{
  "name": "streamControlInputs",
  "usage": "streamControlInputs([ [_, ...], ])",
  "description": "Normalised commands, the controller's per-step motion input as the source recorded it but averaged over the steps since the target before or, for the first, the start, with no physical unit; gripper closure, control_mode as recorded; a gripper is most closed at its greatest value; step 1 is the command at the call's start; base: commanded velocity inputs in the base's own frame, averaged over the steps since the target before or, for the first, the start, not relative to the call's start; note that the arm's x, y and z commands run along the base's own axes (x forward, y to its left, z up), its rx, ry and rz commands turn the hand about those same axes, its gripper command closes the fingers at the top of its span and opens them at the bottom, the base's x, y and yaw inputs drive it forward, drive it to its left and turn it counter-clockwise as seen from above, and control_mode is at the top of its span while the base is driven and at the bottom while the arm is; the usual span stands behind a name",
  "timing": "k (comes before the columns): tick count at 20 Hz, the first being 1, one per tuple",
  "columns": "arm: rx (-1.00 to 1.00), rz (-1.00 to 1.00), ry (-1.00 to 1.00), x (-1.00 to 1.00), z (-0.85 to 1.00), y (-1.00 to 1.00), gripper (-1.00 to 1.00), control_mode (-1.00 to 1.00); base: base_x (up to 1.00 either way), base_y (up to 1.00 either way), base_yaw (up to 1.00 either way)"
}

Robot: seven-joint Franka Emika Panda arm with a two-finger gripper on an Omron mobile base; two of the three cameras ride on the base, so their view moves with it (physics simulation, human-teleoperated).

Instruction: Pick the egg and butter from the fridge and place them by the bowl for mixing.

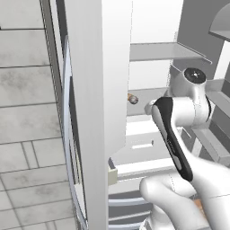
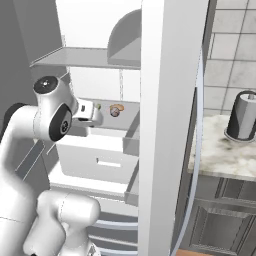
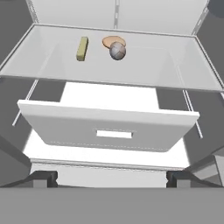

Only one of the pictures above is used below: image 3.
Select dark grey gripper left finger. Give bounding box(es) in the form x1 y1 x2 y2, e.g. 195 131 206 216
0 171 59 189

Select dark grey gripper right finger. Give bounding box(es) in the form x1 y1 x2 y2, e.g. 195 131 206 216
166 171 224 189

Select white fridge drawer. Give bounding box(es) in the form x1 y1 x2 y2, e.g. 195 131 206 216
17 99 201 153

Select white fridge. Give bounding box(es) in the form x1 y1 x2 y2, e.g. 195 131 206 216
0 0 224 189

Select glass fridge shelf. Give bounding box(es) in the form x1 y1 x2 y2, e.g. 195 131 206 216
0 23 224 94

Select yellow butter stick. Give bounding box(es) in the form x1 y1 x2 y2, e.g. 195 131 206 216
76 36 89 62

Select grey round ball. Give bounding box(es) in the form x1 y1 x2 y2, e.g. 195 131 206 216
108 41 127 61

